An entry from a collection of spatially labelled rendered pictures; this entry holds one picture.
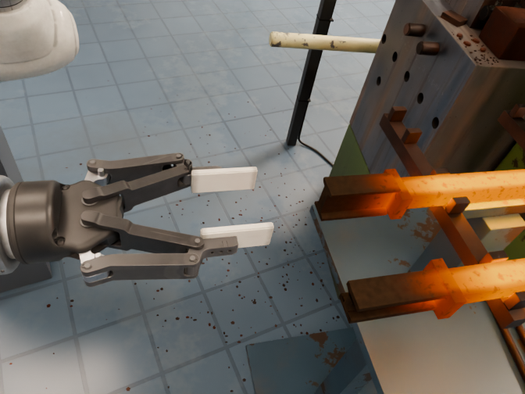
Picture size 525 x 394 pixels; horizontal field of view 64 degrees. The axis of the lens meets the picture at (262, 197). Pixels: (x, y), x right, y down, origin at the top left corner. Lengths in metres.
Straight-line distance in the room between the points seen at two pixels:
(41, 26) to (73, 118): 1.12
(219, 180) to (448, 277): 0.24
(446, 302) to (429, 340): 0.31
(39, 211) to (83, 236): 0.04
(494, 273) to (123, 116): 1.78
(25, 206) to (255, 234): 0.20
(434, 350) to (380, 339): 0.08
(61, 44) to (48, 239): 0.67
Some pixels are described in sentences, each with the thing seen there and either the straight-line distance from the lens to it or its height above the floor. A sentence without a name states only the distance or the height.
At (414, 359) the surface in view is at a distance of 0.71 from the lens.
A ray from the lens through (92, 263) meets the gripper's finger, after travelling 0.39.
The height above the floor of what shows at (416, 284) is 0.96.
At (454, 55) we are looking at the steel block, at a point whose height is 0.89.
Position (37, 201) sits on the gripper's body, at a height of 0.98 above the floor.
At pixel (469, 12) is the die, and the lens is 1.05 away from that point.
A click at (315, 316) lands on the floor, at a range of 1.47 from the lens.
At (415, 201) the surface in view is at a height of 0.94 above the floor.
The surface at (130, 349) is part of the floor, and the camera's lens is 1.38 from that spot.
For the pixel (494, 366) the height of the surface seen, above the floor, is 0.68.
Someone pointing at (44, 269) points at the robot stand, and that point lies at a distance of 1.49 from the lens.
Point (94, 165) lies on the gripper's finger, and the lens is 0.46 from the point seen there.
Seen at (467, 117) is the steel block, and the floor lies 0.80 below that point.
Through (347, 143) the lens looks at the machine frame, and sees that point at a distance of 1.40.
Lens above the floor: 1.28
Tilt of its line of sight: 48 degrees down
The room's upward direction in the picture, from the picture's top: 13 degrees clockwise
